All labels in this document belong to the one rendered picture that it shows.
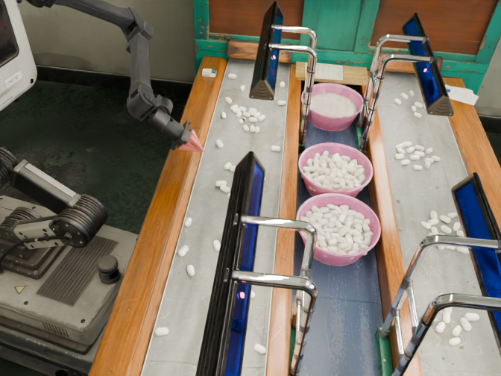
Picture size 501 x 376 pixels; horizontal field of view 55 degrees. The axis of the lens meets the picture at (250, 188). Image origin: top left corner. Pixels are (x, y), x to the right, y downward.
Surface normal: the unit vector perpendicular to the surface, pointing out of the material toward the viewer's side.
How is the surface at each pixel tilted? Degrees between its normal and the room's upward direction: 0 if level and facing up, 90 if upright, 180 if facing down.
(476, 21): 90
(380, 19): 90
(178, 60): 90
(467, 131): 0
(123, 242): 0
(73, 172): 0
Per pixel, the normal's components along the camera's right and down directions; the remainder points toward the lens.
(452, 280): 0.04, -0.73
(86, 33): -0.15, 0.67
